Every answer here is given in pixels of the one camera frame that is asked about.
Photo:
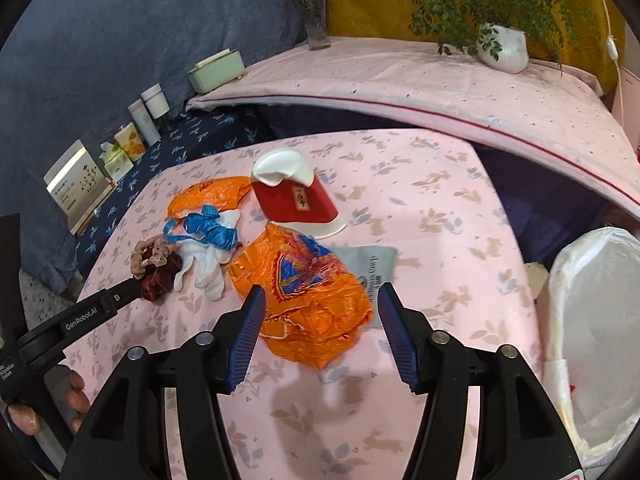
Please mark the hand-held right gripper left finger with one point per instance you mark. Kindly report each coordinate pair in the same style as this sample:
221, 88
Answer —
247, 340

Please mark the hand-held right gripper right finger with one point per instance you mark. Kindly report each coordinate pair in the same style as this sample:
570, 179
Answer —
397, 340

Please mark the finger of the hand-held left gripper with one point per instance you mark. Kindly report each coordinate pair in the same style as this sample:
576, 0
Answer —
125, 295

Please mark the dark red velvet scrunchie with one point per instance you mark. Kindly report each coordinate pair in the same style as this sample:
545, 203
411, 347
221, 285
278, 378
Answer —
160, 285

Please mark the beige scrunchie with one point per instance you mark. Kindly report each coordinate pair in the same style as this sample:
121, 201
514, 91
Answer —
142, 250

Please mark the large orange plastic bag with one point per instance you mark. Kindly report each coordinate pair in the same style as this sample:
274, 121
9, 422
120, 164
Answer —
310, 310

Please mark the grey printed packet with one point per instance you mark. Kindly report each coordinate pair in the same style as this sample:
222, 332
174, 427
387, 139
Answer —
370, 265

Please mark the white glove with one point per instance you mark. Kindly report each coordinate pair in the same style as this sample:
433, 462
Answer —
205, 265

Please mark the small orange plastic bag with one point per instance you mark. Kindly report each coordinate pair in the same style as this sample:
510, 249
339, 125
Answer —
210, 195

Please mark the red paper cup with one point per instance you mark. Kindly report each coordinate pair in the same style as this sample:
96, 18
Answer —
295, 200

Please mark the bin with white liner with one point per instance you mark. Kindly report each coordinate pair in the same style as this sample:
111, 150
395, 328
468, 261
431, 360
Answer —
600, 335

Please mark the person's left hand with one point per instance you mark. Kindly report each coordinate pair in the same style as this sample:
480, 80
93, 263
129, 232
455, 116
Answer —
77, 397

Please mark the white desk calendar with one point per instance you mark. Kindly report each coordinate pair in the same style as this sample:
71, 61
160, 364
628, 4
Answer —
75, 180

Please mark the pink floral cloth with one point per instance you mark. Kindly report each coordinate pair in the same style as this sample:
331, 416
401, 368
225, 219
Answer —
425, 210

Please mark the green tissue packet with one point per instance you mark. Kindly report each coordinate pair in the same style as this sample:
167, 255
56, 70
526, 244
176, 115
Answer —
117, 160

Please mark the small box with orange print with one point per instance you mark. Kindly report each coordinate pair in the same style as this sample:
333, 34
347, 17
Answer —
131, 142

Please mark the beige board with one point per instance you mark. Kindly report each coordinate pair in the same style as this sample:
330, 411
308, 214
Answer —
537, 277

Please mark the white cosmetic tube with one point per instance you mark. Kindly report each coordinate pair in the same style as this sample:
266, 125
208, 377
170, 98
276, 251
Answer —
145, 125

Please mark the navy floral cloth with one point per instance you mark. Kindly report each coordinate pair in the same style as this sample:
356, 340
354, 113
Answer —
200, 130

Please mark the white jar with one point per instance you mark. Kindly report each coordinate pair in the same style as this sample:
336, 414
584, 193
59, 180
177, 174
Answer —
156, 102

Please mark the dark purple cloth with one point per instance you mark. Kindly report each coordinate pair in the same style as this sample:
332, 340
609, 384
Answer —
525, 185

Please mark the pale green tissue box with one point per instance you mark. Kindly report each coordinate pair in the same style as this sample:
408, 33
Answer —
215, 75

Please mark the pink dotted bed sheet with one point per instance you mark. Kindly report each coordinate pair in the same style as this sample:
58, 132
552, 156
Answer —
400, 85

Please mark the blue backdrop cloth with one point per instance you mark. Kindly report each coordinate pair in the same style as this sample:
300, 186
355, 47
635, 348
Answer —
125, 35

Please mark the potted green plant white pot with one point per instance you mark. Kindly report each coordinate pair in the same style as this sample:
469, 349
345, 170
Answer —
505, 47

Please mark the glass vase with pink flowers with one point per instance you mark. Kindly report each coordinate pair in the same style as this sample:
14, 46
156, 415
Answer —
316, 30

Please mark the mustard yellow cloth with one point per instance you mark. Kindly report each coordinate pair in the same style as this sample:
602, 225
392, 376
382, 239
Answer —
370, 5

